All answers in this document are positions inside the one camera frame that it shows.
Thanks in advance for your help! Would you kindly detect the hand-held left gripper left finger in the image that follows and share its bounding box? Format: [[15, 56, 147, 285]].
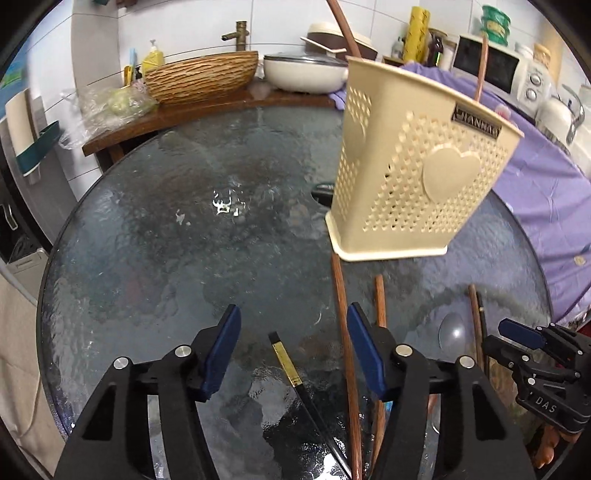
[[54, 304, 243, 480]]

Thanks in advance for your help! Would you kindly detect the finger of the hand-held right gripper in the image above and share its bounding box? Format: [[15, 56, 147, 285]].
[[481, 333, 526, 371], [498, 318, 546, 350]]

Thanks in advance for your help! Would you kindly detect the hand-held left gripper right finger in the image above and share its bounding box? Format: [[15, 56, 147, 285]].
[[346, 302, 539, 480]]

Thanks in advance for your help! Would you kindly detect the brown wooden chopstick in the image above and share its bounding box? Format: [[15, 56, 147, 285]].
[[475, 36, 491, 102], [369, 274, 389, 467], [331, 255, 365, 480], [468, 284, 490, 370], [327, 0, 368, 61]]

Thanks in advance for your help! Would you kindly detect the dark brown chopstick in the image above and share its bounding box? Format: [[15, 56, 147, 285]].
[[476, 292, 492, 370]]

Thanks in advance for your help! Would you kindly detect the metal spoon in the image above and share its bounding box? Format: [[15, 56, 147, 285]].
[[438, 311, 468, 352]]

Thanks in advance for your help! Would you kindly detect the black chopstick with gold band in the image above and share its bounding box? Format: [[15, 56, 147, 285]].
[[268, 330, 354, 480]]

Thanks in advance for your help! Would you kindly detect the cream perforated utensil holder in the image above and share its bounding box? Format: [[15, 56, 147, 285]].
[[324, 55, 525, 263]]

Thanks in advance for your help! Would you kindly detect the person's right hand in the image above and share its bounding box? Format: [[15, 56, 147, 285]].
[[530, 424, 563, 470]]

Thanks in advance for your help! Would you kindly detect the purple floral cloth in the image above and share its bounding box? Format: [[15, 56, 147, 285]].
[[330, 62, 591, 324]]

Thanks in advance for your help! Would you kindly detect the white kettle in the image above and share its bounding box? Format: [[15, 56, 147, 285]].
[[536, 95, 583, 145]]

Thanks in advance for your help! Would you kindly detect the wooden counter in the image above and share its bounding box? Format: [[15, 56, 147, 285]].
[[83, 85, 338, 158]]

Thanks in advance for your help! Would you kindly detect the white microwave oven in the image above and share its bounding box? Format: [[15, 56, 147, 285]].
[[450, 33, 555, 109]]

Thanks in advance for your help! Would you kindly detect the clear plastic bag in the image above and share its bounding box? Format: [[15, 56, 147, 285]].
[[60, 85, 158, 148]]

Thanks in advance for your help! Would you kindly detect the green towel holder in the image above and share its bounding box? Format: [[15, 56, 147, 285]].
[[16, 121, 63, 178]]

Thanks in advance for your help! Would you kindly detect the woven wicker sink basin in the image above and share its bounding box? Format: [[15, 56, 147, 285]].
[[143, 51, 259, 104]]

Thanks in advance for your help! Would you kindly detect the white pot with glass lid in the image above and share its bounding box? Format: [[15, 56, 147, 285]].
[[263, 52, 349, 95]]

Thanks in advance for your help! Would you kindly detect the dark glass bottle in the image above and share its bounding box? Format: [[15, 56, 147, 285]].
[[427, 30, 446, 68]]

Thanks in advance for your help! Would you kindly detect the yellow soap bottle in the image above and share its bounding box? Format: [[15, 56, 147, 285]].
[[142, 40, 165, 77]]

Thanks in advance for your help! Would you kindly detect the stack of green containers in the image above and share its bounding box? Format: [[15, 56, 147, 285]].
[[480, 4, 512, 44]]

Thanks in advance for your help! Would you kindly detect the paper towel roll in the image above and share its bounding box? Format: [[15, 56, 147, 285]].
[[4, 90, 40, 153]]

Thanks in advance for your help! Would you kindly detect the yellow roll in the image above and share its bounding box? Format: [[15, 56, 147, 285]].
[[403, 7, 431, 65]]

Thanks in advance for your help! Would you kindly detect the white and brown rice cooker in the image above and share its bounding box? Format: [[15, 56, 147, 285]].
[[300, 23, 377, 61]]

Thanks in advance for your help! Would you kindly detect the brass faucet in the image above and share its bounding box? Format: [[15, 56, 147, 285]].
[[221, 21, 250, 51]]

